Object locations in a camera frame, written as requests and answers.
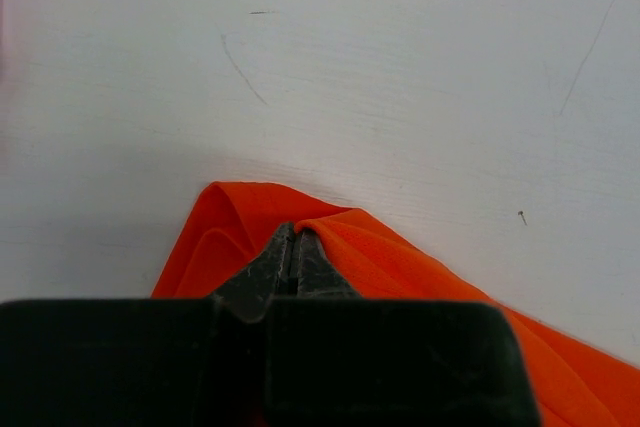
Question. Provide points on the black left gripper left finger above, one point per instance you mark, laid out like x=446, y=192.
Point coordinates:
x=247, y=294

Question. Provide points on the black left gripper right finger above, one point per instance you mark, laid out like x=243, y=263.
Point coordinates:
x=312, y=275

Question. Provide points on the orange t shirt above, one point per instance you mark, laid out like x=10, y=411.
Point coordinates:
x=231, y=223

